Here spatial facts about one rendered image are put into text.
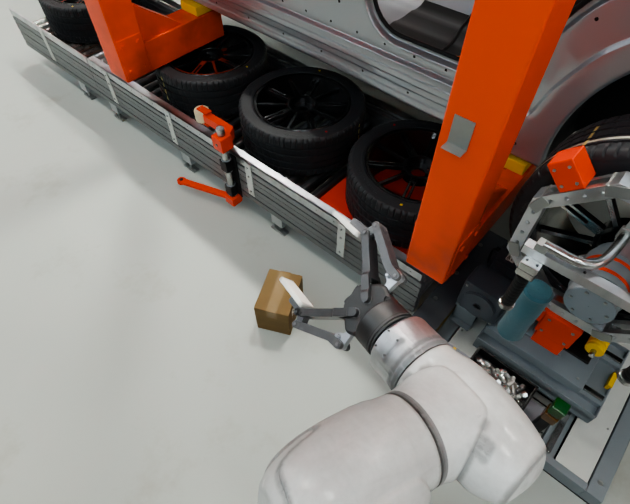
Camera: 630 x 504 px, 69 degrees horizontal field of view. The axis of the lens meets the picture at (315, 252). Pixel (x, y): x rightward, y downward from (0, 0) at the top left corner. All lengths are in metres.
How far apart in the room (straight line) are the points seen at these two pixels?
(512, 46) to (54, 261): 2.29
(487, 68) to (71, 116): 2.95
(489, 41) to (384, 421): 0.90
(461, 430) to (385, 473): 0.09
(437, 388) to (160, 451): 1.64
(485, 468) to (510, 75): 0.87
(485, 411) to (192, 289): 1.95
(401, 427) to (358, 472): 0.06
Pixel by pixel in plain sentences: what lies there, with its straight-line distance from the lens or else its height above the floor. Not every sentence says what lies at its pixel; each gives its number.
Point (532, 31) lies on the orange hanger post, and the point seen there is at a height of 1.43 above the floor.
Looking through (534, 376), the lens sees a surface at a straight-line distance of 2.06.
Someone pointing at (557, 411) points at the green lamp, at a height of 0.66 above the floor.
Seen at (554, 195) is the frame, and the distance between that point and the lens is 1.41.
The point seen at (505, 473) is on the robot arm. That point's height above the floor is 1.42.
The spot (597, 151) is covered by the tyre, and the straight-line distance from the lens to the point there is 1.42.
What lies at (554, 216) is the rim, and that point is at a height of 0.74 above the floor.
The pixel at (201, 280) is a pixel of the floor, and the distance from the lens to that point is 2.36.
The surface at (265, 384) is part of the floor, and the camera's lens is 2.05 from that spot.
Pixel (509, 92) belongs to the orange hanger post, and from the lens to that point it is 1.18.
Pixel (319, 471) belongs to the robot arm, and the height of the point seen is 1.47.
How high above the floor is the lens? 1.89
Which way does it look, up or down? 52 degrees down
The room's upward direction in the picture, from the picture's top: straight up
